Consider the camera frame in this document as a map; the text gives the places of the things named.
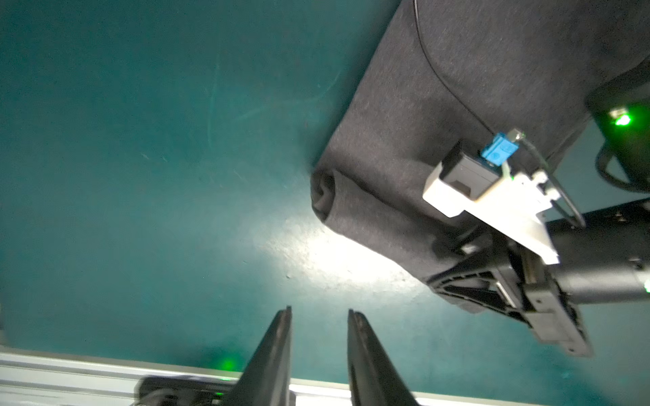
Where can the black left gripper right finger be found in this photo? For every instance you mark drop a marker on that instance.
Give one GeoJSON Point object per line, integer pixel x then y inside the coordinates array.
{"type": "Point", "coordinates": [372, 377]}

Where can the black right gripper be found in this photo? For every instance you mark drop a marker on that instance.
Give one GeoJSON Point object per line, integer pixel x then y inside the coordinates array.
{"type": "Point", "coordinates": [507, 278]}

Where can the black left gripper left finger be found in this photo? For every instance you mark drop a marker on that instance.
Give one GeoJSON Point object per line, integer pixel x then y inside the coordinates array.
{"type": "Point", "coordinates": [265, 380]}

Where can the dark grey long pants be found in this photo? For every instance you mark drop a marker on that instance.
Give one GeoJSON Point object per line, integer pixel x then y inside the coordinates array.
{"type": "Point", "coordinates": [449, 70]}

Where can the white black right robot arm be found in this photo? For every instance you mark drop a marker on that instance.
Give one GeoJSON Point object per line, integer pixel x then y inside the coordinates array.
{"type": "Point", "coordinates": [604, 254]}

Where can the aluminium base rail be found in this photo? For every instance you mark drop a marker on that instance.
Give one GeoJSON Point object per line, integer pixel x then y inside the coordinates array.
{"type": "Point", "coordinates": [33, 378]}

